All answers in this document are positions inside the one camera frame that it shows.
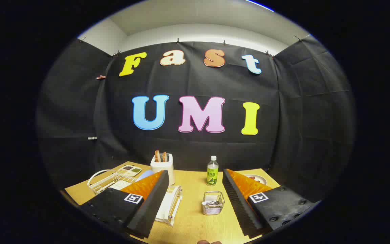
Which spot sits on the white toaster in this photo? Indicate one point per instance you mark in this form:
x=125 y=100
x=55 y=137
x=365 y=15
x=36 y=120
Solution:
x=163 y=169

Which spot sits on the toast slice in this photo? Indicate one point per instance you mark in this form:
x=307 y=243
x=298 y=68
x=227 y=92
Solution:
x=164 y=157
x=157 y=156

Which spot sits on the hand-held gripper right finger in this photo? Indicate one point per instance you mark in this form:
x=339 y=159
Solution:
x=239 y=203

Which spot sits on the blue plate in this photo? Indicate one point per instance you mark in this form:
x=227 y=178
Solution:
x=144 y=175

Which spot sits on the white divided bean tray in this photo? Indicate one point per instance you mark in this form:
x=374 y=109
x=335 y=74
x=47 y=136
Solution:
x=129 y=170

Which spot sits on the green label drink bottle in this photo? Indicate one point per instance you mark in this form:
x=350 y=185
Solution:
x=212 y=173

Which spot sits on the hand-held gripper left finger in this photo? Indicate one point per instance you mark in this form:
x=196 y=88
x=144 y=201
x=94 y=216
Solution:
x=151 y=203

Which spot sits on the pink clip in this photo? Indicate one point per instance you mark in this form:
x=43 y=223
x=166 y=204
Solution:
x=101 y=77

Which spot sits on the white plate with meat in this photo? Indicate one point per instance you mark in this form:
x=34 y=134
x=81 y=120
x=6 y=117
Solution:
x=261 y=180

